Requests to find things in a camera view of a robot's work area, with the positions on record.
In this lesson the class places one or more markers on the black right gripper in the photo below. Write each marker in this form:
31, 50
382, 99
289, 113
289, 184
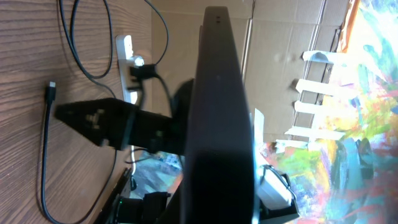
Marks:
118, 124

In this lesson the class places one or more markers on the colourful painted floor mat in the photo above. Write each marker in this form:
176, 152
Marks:
343, 168

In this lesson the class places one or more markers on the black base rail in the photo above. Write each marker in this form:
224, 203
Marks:
107, 214

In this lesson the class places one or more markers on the white power strip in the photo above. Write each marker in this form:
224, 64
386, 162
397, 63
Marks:
125, 61

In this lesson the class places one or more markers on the Samsung Galaxy smartphone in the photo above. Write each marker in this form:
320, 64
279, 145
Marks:
219, 176

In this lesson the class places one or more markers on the white charger plug adapter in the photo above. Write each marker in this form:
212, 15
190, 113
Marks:
137, 60

